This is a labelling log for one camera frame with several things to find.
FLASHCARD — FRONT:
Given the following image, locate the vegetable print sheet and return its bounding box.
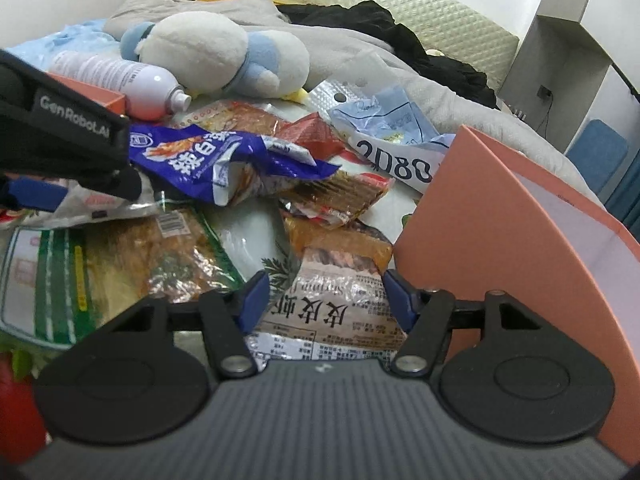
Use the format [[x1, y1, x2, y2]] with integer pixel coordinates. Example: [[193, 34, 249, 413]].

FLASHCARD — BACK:
[[0, 100, 451, 461]]

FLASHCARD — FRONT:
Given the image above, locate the black clothing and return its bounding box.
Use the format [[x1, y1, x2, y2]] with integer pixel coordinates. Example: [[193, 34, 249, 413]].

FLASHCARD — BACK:
[[277, 0, 501, 109]]

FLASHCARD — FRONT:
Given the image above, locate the white spray bottle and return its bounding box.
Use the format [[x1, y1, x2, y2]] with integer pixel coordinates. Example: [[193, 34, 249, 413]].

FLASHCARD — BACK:
[[47, 51, 192, 122]]

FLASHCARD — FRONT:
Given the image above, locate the clear orange snack packet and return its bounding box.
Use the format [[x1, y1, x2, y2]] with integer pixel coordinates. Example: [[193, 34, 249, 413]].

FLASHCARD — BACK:
[[170, 101, 297, 142]]

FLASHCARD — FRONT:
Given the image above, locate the orange cardboard box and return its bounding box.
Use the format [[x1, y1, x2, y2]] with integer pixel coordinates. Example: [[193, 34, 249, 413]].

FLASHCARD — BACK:
[[393, 125, 640, 458]]

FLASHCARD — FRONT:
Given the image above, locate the light blue plastic bag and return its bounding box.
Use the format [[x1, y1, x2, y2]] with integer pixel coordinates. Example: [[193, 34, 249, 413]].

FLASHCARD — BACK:
[[327, 85, 445, 145]]

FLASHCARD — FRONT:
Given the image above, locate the grey white cabinet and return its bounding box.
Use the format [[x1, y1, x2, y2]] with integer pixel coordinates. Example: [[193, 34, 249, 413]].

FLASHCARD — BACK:
[[500, 0, 640, 157]]

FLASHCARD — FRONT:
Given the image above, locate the brown snack packet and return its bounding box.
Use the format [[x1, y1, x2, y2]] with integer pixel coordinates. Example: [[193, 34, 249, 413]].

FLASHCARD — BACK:
[[270, 169, 392, 222]]

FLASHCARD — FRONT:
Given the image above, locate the grey blanket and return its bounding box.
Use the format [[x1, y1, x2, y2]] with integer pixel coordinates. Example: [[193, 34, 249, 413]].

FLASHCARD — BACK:
[[105, 0, 603, 203]]

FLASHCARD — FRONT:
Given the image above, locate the newsprint pattern snack packet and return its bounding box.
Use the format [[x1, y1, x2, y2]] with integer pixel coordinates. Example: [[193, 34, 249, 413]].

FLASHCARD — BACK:
[[249, 215, 412, 364]]

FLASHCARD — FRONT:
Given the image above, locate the white number bib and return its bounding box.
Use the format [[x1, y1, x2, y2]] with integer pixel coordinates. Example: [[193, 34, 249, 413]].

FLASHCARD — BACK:
[[349, 132, 453, 197]]

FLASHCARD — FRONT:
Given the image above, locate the blue snack packet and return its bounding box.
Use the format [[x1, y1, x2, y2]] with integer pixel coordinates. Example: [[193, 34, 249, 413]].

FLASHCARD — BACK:
[[127, 125, 342, 207]]

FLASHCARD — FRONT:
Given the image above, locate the white red label snack packet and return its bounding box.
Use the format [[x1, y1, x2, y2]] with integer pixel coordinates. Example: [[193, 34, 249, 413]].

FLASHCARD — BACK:
[[0, 175, 162, 233]]

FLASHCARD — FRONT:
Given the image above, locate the blue chair pad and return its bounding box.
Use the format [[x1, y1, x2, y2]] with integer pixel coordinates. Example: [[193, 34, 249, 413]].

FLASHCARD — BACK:
[[565, 119, 630, 197]]

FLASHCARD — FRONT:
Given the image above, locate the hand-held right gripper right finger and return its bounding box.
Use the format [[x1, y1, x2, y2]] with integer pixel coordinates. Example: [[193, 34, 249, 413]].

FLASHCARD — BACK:
[[382, 269, 551, 379]]

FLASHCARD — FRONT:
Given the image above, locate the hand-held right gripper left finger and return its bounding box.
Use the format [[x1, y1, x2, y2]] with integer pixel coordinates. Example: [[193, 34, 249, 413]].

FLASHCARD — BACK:
[[100, 269, 271, 381]]

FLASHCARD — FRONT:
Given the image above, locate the clear plastic bag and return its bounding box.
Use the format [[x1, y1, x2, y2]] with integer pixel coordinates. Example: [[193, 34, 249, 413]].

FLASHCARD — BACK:
[[309, 79, 374, 112]]

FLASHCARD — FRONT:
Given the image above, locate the light blue bed sheet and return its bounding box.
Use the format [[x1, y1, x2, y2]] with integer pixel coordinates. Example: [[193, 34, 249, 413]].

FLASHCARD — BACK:
[[4, 19, 124, 69]]

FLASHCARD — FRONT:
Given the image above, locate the green snack packet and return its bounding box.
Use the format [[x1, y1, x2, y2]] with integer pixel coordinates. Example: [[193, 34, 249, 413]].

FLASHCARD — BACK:
[[0, 207, 247, 352]]

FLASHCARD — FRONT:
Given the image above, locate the blue curtain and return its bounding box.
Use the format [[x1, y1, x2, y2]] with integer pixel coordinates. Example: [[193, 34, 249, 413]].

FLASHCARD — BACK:
[[602, 152, 640, 242]]

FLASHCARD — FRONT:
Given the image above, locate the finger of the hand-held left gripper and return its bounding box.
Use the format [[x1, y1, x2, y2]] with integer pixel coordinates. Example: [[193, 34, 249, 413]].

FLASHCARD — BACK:
[[65, 162, 144, 202], [0, 174, 69, 214]]

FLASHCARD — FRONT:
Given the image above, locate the white and blue plush toy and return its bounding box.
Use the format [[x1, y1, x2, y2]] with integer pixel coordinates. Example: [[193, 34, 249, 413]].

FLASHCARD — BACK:
[[119, 11, 311, 102]]

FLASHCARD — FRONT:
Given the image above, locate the cream quilted headboard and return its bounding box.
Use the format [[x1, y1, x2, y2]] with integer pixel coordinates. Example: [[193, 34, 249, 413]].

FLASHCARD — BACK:
[[232, 0, 521, 92]]

